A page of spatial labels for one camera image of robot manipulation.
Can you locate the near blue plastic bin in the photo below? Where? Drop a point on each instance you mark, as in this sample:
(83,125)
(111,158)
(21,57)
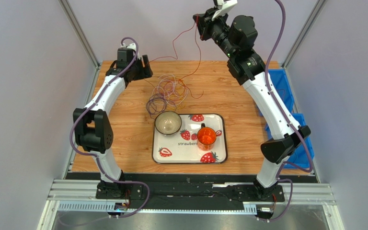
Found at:
(302,150)

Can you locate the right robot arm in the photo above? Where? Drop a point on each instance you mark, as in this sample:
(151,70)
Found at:
(246,66)

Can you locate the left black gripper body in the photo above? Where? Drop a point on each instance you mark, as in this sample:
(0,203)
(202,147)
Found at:
(138,72)

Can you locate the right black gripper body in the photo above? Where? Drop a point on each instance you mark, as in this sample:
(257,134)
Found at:
(204,24)

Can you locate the white strawberry tray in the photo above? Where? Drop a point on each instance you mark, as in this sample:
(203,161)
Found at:
(181,147)

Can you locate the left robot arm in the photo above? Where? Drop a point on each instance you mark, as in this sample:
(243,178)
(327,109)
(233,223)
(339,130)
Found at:
(92,129)

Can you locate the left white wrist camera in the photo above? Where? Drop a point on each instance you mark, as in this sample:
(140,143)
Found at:
(132,48)

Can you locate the orange transparent mug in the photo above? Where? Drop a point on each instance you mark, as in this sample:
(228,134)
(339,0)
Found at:
(206,138)

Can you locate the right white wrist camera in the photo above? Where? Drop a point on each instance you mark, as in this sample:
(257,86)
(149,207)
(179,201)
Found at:
(222,7)

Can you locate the blue plastic bin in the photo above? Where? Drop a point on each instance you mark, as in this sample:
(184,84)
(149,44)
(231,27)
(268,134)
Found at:
(282,86)
(302,150)

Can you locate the beige ceramic bowl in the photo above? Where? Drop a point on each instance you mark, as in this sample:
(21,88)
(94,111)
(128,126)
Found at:
(168,123)

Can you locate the far blue plastic bin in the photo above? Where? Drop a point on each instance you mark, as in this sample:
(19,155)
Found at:
(282,86)

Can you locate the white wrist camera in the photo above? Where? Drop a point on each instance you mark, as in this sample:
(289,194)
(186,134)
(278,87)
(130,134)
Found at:
(222,7)
(132,48)

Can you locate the aluminium frame rail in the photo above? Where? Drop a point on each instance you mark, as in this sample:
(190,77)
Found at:
(79,195)

